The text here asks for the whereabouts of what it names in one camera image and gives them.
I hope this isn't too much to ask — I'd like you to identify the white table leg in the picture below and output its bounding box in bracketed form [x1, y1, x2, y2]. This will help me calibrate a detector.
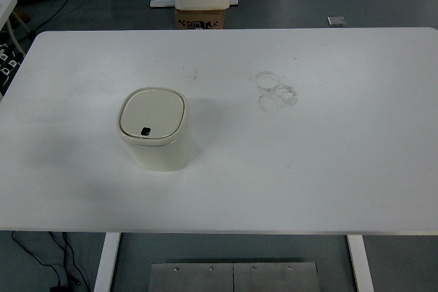
[92, 233, 122, 292]
[346, 235, 376, 292]

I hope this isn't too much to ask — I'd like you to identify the black cable with power adapter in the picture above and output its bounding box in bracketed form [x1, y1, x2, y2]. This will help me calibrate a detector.
[12, 230, 90, 292]

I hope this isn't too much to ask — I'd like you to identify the black bag with white marks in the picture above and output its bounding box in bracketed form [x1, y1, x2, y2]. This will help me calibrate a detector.
[0, 31, 25, 100]

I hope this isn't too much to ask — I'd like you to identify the brown cardboard box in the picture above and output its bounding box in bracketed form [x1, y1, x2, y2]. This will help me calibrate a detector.
[174, 8, 226, 30]

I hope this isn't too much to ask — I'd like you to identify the cream white small trash bin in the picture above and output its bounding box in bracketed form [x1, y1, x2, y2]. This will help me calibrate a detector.
[116, 85, 194, 172]

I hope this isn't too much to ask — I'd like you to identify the white metal floor foot bar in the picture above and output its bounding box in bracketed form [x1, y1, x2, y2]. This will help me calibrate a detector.
[149, 0, 240, 8]

